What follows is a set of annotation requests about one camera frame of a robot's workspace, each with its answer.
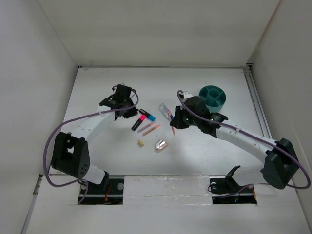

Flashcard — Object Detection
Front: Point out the purple pastel pen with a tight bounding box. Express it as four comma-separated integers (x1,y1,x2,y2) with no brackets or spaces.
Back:
137,121,155,133

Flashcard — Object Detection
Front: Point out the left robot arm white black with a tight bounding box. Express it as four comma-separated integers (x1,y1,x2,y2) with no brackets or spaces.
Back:
51,84,138,194

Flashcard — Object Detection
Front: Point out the teal round compartment organizer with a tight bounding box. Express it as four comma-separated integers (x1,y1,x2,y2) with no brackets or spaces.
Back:
199,85,226,113

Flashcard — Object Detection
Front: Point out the orange pastel pen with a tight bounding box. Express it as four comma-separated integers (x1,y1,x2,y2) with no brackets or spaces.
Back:
142,123,161,136

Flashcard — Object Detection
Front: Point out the small yellow eraser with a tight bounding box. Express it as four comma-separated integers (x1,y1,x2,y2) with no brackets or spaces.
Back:
137,140,144,147

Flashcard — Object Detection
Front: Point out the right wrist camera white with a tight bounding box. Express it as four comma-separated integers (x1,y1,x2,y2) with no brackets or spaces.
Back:
182,92,193,100

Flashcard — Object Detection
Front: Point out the pink cap black highlighter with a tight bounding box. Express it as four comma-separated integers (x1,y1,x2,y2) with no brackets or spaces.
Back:
131,115,146,131

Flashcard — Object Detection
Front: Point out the clear glue bottle blue cap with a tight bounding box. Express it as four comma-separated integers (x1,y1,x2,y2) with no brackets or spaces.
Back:
159,103,174,121

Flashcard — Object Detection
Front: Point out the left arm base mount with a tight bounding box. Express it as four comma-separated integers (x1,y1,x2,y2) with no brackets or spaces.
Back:
78,175,125,205

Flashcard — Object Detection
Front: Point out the blue cap black highlighter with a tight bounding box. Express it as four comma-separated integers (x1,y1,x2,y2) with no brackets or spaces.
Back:
139,109,156,121

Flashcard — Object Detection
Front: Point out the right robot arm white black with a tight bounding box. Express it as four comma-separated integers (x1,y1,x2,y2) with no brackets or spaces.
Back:
170,93,299,194

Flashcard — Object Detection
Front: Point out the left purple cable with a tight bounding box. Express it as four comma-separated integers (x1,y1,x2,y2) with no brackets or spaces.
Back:
42,85,139,204

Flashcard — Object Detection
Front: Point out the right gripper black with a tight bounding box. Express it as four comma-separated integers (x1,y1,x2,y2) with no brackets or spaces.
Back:
170,105,200,129

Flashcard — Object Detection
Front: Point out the aluminium rail right side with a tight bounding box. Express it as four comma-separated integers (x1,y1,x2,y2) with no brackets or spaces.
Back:
242,63,272,138

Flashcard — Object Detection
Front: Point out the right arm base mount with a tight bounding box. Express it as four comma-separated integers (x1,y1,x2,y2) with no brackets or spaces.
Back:
207,166,257,205

